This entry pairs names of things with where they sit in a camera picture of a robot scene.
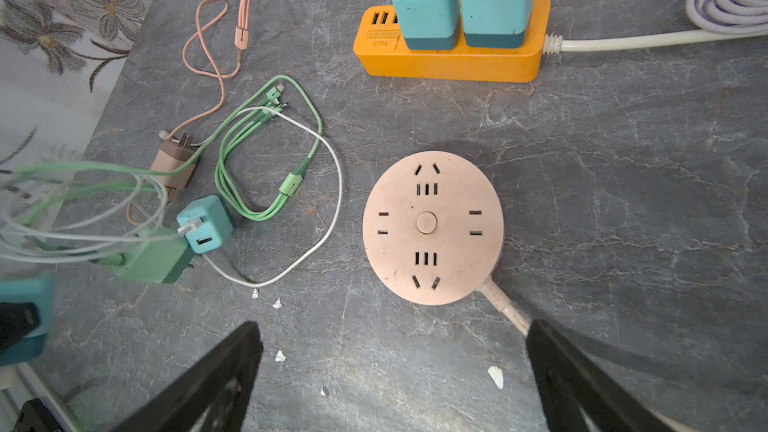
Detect orange power strip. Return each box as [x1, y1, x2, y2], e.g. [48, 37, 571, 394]
[352, 0, 552, 84]

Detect white power strip cords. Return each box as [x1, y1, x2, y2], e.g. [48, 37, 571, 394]
[542, 28, 768, 54]

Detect pink charger adapter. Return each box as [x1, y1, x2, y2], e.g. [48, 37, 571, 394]
[149, 133, 196, 202]

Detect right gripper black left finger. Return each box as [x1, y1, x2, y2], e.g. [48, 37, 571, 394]
[115, 321, 264, 431]

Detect light green charger adapter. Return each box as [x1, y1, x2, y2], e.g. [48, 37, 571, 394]
[94, 227, 195, 284]

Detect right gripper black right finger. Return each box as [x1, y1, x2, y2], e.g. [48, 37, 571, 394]
[526, 320, 678, 431]

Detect teal charger adapter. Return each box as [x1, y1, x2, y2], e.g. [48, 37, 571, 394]
[392, 0, 460, 51]
[176, 195, 234, 255]
[1, 271, 54, 367]
[459, 0, 536, 49]

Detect round pink power socket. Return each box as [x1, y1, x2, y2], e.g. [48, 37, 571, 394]
[362, 151, 504, 306]

